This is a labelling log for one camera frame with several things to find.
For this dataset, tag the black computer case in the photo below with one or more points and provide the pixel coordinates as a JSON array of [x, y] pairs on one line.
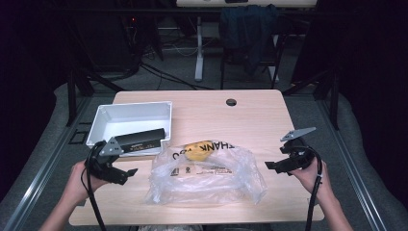
[[106, 41]]

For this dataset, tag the black metal stand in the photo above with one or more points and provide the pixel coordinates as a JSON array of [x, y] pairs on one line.
[[334, 96], [71, 96]]

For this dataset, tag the dark blue jacket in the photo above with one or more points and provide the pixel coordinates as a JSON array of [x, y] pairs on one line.
[[248, 29]]

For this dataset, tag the person's right hand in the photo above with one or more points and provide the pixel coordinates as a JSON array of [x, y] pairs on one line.
[[312, 179]]

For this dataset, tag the black chair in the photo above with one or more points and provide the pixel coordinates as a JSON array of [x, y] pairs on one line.
[[223, 73]]

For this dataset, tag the white plastic bin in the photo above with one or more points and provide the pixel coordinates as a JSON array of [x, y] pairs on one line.
[[128, 120]]

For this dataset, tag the clear plastic bag yellow print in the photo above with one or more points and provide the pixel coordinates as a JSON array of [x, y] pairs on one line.
[[205, 189]]

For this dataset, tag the white desk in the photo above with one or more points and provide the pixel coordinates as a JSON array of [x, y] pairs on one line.
[[250, 3]]

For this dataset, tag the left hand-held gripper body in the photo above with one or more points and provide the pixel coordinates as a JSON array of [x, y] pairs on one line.
[[104, 166]]

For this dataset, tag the aluminium floor rail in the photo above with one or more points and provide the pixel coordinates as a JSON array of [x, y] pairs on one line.
[[356, 173], [38, 186]]

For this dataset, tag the long black box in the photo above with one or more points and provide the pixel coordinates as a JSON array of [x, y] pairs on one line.
[[141, 141]]

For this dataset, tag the person's left hand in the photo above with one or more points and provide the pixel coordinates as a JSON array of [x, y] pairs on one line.
[[77, 186]]

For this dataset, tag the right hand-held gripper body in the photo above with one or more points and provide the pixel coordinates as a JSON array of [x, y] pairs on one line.
[[301, 155]]

